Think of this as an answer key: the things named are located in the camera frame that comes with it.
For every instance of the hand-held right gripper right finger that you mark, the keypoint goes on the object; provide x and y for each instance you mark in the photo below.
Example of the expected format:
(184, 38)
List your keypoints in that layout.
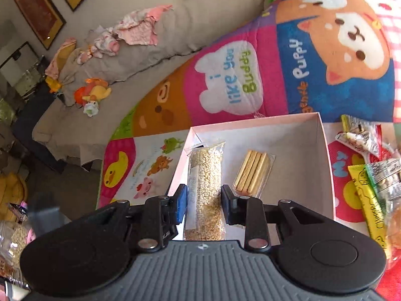
(228, 203)

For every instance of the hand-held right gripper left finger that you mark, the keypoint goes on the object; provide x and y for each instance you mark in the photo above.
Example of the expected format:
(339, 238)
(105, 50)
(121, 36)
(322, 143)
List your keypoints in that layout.
(181, 202)

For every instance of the sesame bar packet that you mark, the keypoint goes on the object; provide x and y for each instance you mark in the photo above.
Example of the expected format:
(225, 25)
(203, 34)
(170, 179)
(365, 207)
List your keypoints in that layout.
(205, 175)

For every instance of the pink cardboard box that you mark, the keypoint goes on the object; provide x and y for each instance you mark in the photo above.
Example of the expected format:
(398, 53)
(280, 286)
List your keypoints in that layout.
(291, 150)

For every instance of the yellow cheese snack packet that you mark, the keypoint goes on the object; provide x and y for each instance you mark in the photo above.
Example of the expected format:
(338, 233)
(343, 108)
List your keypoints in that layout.
(366, 200)

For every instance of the biscuit stick packet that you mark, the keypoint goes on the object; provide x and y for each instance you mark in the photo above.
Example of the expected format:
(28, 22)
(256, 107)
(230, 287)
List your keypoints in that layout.
(252, 172)

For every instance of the small white green plush toy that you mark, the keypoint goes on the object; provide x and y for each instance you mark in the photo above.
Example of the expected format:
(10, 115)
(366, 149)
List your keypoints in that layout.
(91, 108)

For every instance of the orange yellow plush toy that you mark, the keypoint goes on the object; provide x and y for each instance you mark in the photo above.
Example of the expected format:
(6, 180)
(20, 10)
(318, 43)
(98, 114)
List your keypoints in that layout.
(94, 92)

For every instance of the printed cartoon play mat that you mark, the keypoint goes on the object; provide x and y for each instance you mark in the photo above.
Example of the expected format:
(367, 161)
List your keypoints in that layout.
(275, 69)

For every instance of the white black snack packet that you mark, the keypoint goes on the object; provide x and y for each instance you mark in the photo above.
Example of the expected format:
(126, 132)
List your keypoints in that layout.
(360, 138)

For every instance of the green clear snack packet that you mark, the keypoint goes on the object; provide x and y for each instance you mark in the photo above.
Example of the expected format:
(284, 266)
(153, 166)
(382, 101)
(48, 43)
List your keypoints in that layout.
(385, 175)

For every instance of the dark low table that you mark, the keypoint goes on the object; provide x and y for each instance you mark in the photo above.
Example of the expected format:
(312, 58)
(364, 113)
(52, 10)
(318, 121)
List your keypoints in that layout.
(34, 125)

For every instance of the clear bread packet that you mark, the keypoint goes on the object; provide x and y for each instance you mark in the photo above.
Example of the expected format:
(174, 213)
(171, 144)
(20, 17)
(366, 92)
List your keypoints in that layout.
(394, 232)

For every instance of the yellow cushion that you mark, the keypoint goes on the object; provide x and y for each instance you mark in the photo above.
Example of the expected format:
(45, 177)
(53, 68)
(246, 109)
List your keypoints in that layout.
(12, 194)

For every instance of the beige sofa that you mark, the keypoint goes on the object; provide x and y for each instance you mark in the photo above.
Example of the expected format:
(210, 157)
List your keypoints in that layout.
(188, 31)

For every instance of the clear jar of nuts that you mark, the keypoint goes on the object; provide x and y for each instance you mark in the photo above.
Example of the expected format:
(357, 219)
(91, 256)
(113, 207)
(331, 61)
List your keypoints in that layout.
(14, 241)

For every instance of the floral baby garment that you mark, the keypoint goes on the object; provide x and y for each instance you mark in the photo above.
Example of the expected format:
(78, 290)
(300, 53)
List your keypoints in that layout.
(106, 42)

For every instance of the pink crumpled garment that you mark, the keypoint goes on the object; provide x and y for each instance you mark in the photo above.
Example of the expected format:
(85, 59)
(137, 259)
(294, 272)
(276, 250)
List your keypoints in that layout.
(139, 28)

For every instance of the pink yellow cloth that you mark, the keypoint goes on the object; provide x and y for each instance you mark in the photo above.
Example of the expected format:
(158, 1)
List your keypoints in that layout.
(61, 58)

